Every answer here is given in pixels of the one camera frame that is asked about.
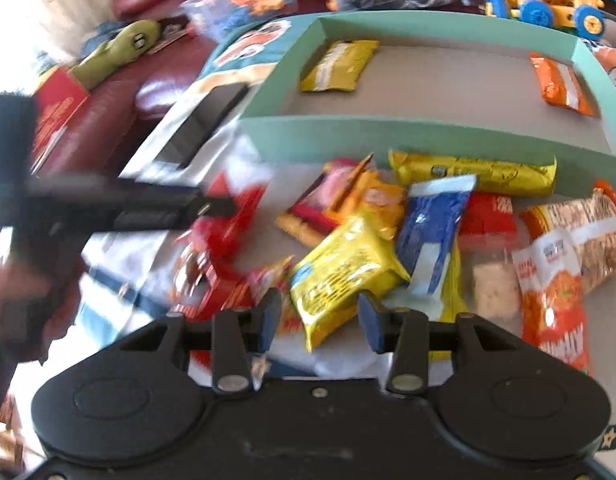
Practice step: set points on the green cardboard box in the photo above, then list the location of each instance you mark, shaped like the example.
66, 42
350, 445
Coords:
412, 127

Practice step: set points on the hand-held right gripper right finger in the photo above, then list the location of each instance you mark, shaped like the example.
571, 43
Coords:
370, 327

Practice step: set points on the red brown snack packet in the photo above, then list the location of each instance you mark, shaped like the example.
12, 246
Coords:
203, 295

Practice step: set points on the red box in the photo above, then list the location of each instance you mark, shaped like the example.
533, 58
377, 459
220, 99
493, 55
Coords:
58, 110

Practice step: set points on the printed blanket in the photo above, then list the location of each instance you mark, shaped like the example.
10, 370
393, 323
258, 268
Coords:
113, 280

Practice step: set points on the shiny red snack packet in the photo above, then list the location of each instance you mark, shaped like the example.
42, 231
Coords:
228, 240

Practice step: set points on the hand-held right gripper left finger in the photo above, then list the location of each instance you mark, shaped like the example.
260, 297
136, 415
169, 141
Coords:
269, 322

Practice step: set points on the blue white snack packet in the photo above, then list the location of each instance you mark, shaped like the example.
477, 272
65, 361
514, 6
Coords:
432, 230

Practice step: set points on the pink red snack packet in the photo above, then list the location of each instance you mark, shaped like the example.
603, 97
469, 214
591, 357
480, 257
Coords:
313, 200

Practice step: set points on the olive yellow snack packet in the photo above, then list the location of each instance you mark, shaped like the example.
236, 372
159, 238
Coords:
338, 65

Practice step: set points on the green plush toy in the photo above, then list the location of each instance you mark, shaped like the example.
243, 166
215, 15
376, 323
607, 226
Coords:
133, 37

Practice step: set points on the person's left hand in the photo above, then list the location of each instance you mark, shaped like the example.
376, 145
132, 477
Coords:
18, 280

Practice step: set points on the long yellow snack bar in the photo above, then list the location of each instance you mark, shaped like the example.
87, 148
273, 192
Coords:
487, 172

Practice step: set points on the clear plastic toy container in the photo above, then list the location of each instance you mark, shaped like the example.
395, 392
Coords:
238, 7

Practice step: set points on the tan noodle snack packet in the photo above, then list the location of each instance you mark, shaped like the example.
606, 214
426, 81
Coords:
597, 230

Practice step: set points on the orange yellow snack packet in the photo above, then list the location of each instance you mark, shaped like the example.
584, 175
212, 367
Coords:
377, 200

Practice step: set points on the floral red gold candy packet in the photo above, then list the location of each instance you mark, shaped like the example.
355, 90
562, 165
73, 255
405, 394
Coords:
265, 277

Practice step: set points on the red cracker packet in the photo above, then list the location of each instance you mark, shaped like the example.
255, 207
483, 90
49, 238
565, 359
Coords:
487, 220

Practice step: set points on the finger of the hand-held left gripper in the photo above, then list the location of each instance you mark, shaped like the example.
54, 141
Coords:
138, 205

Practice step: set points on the orange white noodle snack packet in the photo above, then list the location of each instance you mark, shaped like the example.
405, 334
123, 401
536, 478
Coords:
552, 310

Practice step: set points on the bright yellow snack packet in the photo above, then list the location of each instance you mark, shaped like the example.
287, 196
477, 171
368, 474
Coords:
338, 280

